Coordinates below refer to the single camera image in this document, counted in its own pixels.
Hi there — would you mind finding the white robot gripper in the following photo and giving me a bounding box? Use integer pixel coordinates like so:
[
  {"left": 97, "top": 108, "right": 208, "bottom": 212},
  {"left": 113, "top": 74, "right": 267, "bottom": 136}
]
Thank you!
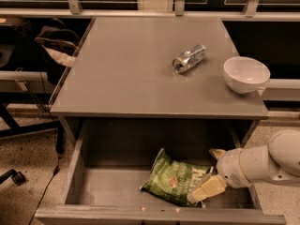
[{"left": 187, "top": 148, "right": 251, "bottom": 204}]

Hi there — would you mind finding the green jalapeno chip bag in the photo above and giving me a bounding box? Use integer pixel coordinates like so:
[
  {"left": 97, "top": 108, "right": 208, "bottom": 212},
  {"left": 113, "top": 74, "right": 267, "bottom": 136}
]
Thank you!
[{"left": 140, "top": 148, "right": 211, "bottom": 207}]

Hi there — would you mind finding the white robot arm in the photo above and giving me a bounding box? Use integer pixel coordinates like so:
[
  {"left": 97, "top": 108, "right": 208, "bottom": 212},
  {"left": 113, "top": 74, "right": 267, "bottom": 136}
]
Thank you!
[{"left": 187, "top": 129, "right": 300, "bottom": 204}]

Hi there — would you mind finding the grey open drawer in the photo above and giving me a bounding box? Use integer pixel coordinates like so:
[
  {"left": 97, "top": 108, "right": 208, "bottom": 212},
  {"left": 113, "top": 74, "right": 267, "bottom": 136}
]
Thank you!
[{"left": 36, "top": 118, "right": 286, "bottom": 225}]

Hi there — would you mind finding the grey cabinet counter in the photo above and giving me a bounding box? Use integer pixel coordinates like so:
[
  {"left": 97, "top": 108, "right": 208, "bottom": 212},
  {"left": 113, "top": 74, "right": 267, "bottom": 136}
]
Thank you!
[{"left": 52, "top": 16, "right": 268, "bottom": 125}]

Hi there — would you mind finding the dark bag with white cloth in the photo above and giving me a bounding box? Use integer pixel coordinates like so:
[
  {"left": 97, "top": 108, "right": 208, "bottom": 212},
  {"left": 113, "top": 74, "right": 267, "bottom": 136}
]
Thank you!
[{"left": 35, "top": 18, "right": 81, "bottom": 84}]

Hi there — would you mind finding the white ceramic bowl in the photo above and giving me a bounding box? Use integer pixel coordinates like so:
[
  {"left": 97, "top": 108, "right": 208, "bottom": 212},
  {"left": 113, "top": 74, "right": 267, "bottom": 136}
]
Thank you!
[{"left": 223, "top": 56, "right": 271, "bottom": 94}]

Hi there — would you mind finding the crushed silver soda can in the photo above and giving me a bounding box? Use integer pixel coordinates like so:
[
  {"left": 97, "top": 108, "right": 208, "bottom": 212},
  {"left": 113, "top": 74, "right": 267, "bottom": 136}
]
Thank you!
[{"left": 172, "top": 44, "right": 206, "bottom": 74}]

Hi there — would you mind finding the metal window railing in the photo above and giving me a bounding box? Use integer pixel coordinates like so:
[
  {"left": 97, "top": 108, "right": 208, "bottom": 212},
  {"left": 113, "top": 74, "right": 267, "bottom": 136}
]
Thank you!
[{"left": 0, "top": 0, "right": 300, "bottom": 21}]

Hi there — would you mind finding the black office chair base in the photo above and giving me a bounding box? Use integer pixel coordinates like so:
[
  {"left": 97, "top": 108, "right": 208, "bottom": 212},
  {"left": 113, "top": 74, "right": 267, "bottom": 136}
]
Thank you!
[{"left": 0, "top": 97, "right": 64, "bottom": 186}]

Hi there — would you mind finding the black floor cable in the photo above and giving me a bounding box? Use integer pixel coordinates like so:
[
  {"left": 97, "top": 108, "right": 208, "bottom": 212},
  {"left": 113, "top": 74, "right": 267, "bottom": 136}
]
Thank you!
[{"left": 27, "top": 82, "right": 62, "bottom": 225}]

